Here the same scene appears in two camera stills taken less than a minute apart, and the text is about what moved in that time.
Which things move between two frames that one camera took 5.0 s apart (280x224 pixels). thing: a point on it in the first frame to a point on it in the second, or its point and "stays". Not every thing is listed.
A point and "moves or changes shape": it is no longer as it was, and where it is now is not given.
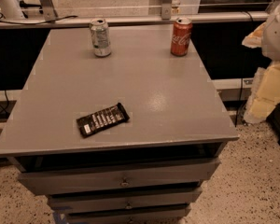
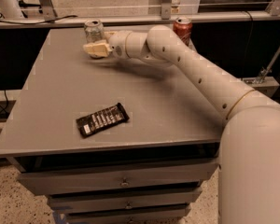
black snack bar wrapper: x=102 y=119 stays
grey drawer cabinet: x=147 y=170 stays
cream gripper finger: x=255 y=38 to x=118 y=42
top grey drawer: x=69 y=181 stays
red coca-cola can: x=181 y=36 stays
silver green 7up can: x=100 y=37 moves or changes shape
